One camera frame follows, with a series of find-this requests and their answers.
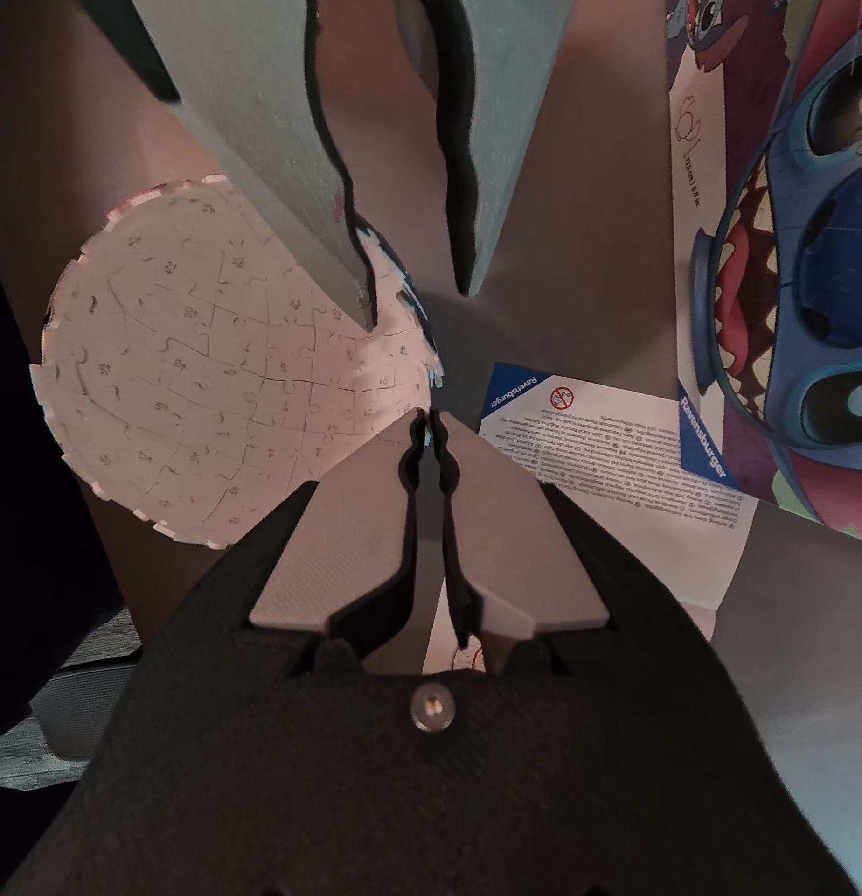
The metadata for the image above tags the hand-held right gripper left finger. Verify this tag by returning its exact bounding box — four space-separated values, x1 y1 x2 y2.
248 408 429 662

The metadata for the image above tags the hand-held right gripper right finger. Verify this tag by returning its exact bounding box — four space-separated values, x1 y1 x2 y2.
432 409 612 651

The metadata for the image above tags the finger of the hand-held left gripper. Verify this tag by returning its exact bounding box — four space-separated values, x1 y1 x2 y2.
132 0 379 332
418 0 573 296

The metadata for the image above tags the blue puzzle ball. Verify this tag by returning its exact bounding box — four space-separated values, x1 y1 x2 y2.
31 175 446 547

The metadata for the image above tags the cartoon character puzzle box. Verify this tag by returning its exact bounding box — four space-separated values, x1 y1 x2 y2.
665 0 862 547

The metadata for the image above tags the folded instruction leaflet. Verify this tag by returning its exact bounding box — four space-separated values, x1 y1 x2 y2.
423 362 761 676

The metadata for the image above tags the dark grey fabric chair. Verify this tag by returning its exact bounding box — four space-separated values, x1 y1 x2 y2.
0 605 146 788

